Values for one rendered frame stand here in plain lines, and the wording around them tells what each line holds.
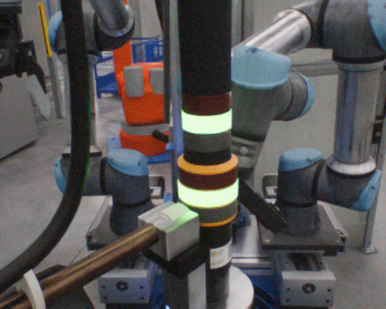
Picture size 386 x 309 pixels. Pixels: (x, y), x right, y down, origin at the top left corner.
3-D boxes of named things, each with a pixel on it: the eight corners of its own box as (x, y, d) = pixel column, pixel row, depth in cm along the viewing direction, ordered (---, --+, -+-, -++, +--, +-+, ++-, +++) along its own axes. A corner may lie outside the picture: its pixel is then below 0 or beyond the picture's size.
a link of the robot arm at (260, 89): (305, 61, 50) (279, 54, 44) (277, 139, 54) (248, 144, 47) (254, 47, 55) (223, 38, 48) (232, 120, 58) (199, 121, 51)
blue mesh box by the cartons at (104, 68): (96, 98, 722) (88, 43, 686) (124, 84, 836) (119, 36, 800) (140, 100, 699) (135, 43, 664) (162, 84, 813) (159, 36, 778)
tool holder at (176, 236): (195, 370, 26) (190, 246, 22) (130, 315, 31) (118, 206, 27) (270, 298, 32) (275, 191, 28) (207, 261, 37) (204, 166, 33)
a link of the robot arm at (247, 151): (254, 129, 56) (275, 147, 49) (244, 158, 58) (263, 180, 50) (206, 118, 55) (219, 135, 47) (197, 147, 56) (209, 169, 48)
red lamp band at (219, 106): (208, 117, 24) (207, 98, 23) (171, 109, 26) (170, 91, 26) (241, 106, 26) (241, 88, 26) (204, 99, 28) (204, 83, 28)
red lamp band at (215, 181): (210, 196, 25) (210, 179, 25) (165, 178, 28) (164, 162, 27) (250, 175, 28) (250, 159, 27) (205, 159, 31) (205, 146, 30)
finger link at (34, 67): (55, 88, 74) (28, 45, 70) (53, 90, 72) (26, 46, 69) (31, 99, 74) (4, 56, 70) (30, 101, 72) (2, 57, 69)
